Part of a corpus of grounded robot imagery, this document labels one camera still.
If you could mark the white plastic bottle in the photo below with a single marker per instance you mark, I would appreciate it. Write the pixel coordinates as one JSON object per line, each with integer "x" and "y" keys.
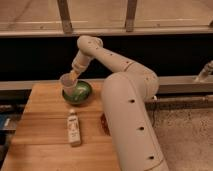
{"x": 73, "y": 128}

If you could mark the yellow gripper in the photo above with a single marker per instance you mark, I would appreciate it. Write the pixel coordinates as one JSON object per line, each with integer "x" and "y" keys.
{"x": 73, "y": 75}

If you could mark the white ceramic cup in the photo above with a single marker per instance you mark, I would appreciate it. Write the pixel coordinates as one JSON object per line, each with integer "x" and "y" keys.
{"x": 68, "y": 85}

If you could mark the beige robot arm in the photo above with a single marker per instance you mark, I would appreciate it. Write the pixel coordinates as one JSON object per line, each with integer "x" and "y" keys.
{"x": 124, "y": 94}

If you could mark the wooden post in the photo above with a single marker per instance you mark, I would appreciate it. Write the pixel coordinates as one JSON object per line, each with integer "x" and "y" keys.
{"x": 65, "y": 16}
{"x": 130, "y": 15}

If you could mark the green ceramic bowl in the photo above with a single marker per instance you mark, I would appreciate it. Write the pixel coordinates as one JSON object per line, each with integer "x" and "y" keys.
{"x": 80, "y": 94}

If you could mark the right wooden post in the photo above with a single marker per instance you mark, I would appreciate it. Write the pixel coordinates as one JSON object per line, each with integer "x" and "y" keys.
{"x": 130, "y": 15}

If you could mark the left wooden post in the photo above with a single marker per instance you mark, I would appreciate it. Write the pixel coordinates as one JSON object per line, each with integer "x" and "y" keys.
{"x": 65, "y": 16}

